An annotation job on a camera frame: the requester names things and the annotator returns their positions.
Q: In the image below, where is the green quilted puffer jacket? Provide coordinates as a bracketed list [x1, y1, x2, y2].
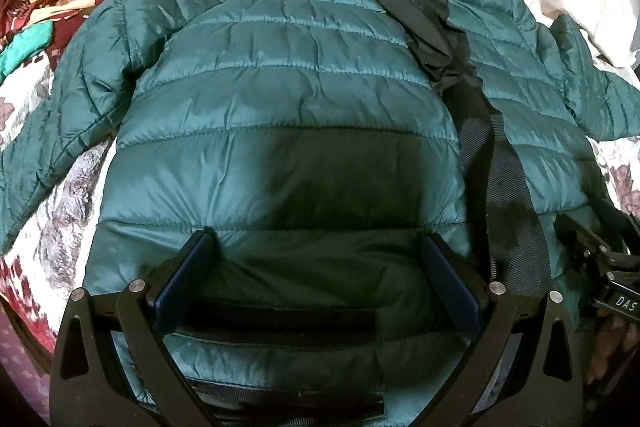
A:
[1, 0, 639, 426]

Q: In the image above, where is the person's right hand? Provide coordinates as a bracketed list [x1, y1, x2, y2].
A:
[585, 309, 639, 385]

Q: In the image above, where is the floral red white blanket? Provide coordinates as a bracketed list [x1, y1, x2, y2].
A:
[0, 41, 640, 423]

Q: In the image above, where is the teal green cloth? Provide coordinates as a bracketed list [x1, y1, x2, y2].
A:
[0, 20, 53, 81]

